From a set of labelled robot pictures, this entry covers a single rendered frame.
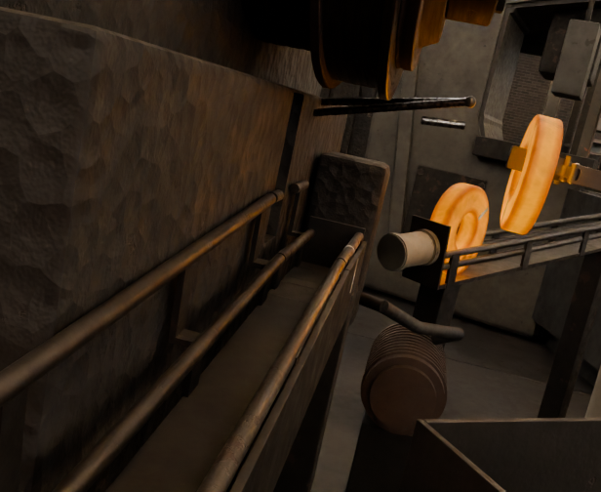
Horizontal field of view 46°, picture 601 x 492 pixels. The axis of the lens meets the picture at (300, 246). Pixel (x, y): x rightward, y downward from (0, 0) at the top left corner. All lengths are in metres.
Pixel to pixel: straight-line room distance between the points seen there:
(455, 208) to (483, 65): 2.33
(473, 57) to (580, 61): 0.53
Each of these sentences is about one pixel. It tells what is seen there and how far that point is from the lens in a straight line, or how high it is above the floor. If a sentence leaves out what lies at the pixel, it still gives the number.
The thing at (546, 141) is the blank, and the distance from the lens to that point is 0.92.
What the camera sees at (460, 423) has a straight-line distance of 0.37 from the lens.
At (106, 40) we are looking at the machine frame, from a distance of 0.34.
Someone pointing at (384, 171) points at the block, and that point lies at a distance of 0.98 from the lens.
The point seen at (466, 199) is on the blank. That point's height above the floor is 0.76.
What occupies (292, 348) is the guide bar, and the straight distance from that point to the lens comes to 0.49.
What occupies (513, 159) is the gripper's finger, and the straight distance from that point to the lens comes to 0.98.
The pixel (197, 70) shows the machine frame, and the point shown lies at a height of 0.86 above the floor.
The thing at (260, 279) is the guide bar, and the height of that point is 0.70.
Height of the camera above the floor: 0.86
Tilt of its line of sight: 11 degrees down
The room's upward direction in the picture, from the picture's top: 12 degrees clockwise
